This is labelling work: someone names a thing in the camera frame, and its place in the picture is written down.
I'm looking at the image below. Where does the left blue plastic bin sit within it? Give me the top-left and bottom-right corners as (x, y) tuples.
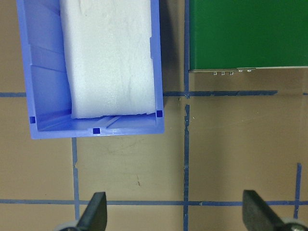
(16, 0), (165, 139)

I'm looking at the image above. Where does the green conveyor belt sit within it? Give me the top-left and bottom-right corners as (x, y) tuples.
(189, 0), (308, 72)

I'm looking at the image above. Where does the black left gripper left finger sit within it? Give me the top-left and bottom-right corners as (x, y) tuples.
(57, 192), (108, 231)

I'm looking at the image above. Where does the white foam pad left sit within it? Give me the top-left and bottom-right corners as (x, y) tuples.
(60, 0), (155, 118)

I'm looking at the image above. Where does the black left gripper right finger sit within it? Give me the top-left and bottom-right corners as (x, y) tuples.
(242, 189), (308, 231)

